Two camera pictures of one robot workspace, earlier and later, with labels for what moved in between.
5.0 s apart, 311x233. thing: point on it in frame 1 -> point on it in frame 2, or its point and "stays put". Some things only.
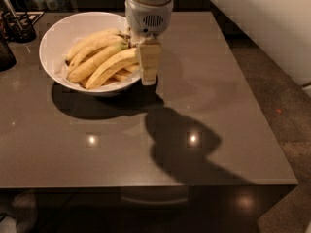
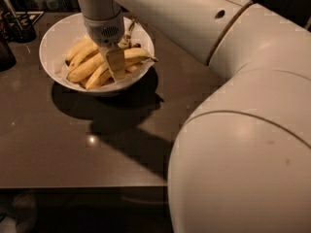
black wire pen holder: [17, 26] stays put
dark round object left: [7, 56] stays put
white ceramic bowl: [62, 35] stays put
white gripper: [146, 18] -> [103, 32]
